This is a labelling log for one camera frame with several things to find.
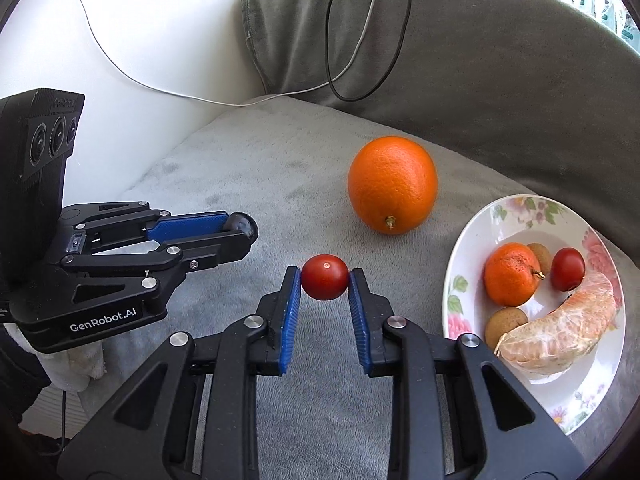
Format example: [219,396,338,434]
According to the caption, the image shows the white cable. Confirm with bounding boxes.
[70,0,383,107]

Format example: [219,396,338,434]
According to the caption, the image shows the small brown round fruit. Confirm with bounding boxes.
[485,306,529,351]
[527,242,553,277]

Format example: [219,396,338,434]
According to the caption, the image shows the grey cushion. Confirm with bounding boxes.
[241,0,640,281]
[65,95,640,480]

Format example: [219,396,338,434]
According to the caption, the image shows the grey back cushion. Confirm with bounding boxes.
[241,0,640,281]

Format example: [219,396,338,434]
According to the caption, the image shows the light patterned cloth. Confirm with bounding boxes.
[570,0,640,56]

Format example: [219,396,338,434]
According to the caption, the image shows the small tangerine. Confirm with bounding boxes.
[483,242,543,307]

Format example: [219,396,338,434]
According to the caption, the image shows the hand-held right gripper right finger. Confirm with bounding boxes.
[348,268,586,480]

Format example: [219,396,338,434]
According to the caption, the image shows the peeled citrus segment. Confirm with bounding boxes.
[494,272,617,375]

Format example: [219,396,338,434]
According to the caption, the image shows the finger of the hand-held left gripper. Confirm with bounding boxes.
[62,232,251,311]
[60,201,231,242]

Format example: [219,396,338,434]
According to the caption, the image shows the large orange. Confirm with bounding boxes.
[348,136,439,235]

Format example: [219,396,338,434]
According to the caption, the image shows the dark purple grape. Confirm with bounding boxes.
[225,212,259,243]

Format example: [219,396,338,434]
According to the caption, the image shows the red cherry tomato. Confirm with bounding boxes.
[550,247,586,292]
[300,254,349,302]

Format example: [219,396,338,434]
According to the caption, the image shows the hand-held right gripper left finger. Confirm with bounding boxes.
[57,265,302,480]

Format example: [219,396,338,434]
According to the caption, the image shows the white floral plate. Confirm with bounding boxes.
[442,194,626,436]

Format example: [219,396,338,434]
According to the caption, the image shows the black cable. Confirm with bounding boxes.
[325,0,413,102]

